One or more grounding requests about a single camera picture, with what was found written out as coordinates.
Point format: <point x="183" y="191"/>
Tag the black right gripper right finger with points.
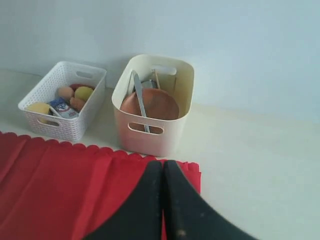
<point x="187" y="216"/>

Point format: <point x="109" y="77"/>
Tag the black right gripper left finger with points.
<point x="140" y="216"/>

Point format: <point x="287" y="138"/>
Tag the red scalloped cloth mat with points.
<point x="51" y="190"/>

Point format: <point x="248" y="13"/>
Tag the brown wooden plate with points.
<point x="158" y="104"/>

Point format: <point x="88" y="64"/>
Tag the fried chicken piece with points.
<point x="76" y="103"/>

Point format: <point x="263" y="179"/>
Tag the blue white milk carton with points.
<point x="63" y="108"/>

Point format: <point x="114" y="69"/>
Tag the yellow lemon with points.
<point x="83" y="93"/>

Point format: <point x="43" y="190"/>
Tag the silver table knife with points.
<point x="139" y="93"/>

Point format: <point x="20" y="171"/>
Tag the wooden chopstick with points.
<point x="157" y="79"/>

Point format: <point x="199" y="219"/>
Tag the brown egg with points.
<point x="65" y="92"/>

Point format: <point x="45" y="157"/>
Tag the red sausage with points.
<point x="75" y="86"/>

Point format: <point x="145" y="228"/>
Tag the yellow cheese wedge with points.
<point x="40" y="108"/>

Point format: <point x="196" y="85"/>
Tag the stainless steel cup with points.
<point x="149" y="84"/>

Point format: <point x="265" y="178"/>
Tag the cream plastic bin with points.
<point x="146" y="135"/>

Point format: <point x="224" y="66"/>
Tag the white perforated plastic basket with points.
<point x="63" y="74"/>

